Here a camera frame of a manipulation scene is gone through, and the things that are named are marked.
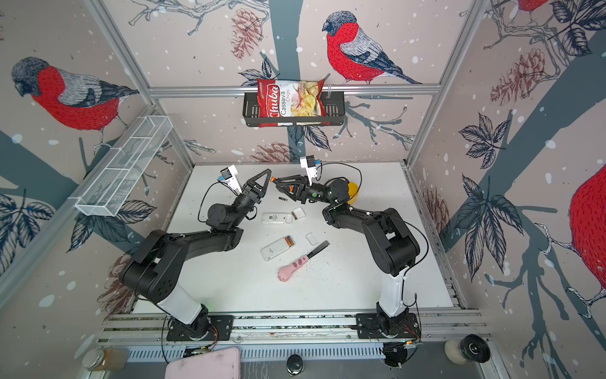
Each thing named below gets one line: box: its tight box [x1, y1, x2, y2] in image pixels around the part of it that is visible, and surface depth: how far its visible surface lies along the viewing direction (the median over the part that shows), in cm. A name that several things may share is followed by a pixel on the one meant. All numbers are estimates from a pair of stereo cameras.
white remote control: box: [261, 212, 293, 225], surface depth 100 cm
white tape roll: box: [444, 333, 491, 365], surface depth 62 cm
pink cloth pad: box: [164, 346, 242, 379], surface depth 67 cm
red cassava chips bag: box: [257, 78, 330, 128], surface depth 89 cm
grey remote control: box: [260, 235, 296, 262], surface depth 92 cm
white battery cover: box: [292, 206, 307, 219], surface depth 103 cm
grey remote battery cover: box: [305, 232, 319, 246], surface depth 97 cm
